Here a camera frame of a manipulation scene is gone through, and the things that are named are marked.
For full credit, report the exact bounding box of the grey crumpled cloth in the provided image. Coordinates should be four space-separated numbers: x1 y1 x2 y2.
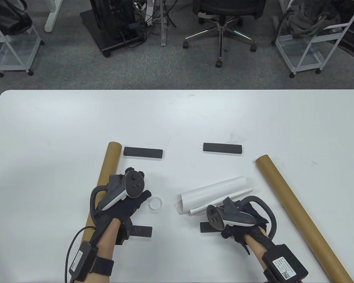
283 0 342 37

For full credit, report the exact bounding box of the black computer tower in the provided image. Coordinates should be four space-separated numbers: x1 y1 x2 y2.
89 0 136 30

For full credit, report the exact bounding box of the black bar weight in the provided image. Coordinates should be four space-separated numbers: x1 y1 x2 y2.
131 226 153 238
200 223 224 233
203 143 243 154
123 147 163 160

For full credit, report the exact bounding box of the person's left hand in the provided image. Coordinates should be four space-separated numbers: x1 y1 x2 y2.
92 167 152 227

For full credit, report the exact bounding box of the white wheeled cart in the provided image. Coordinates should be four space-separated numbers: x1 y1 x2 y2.
0 12 45 78
272 0 354 78

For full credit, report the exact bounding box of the black braided cable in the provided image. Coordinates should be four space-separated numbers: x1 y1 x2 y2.
65 226 98 283

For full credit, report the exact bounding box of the white poster purple lettering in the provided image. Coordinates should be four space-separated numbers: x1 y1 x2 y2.
174 176 253 216

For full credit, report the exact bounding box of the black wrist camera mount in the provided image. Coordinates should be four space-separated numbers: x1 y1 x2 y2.
117 220 133 244
238 239 252 256

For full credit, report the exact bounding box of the white cable channel post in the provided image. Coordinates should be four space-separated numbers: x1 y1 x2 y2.
160 0 168 47

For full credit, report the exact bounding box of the brown cardboard mailing tube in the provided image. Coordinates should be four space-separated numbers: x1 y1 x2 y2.
69 142 122 283
256 155 354 283

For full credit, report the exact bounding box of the black wrist strap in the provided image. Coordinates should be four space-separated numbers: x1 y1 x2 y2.
263 267 279 283
91 257 115 277

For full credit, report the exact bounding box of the person's right hand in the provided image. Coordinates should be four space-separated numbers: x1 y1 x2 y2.
221 203 269 241

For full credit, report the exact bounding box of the grey white hand controller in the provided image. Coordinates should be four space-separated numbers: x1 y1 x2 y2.
90 170 145 211
206 196 276 238

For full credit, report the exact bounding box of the black wrist sensor box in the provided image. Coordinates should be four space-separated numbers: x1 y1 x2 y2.
69 242 99 282
262 244 309 281

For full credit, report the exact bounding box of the black shoulder bag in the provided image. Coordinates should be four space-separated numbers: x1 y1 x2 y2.
0 0 33 36

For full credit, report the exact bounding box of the tangle of black cables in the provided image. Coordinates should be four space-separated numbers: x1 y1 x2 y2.
133 0 177 30

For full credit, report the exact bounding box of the black office chair chrome base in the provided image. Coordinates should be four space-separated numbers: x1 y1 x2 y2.
183 0 267 68

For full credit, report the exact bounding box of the person's left forearm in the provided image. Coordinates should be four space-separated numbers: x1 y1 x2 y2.
88 218 122 283

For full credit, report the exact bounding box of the black wheeled platform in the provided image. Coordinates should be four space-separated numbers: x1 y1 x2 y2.
80 10 146 58

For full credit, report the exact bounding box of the person's right forearm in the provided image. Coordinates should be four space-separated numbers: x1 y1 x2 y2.
243 228 283 283

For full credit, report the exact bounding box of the white desk leg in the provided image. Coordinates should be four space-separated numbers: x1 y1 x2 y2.
44 0 65 33

